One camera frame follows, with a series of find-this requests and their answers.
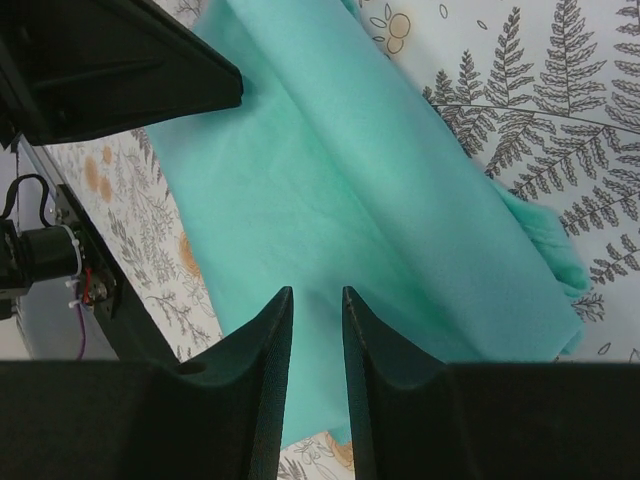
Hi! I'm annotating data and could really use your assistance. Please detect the teal t-shirt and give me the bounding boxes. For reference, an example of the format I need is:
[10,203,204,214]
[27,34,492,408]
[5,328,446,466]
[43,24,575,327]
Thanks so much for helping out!
[147,1,589,446]

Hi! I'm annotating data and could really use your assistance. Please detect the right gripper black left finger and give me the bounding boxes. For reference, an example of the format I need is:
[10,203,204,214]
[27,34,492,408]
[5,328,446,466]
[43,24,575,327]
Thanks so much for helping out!
[1,287,294,479]

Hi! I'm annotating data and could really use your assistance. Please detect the floral patterned table mat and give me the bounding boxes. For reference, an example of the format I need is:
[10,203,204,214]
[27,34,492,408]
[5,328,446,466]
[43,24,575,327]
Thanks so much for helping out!
[50,1,639,479]

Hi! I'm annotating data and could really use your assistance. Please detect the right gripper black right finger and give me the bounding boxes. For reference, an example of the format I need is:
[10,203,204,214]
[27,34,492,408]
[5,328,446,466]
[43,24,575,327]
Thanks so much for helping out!
[342,287,639,479]

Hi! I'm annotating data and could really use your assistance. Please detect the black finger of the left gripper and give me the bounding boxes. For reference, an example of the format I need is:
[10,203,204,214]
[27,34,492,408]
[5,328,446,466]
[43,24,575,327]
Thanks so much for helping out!
[1,1,244,146]

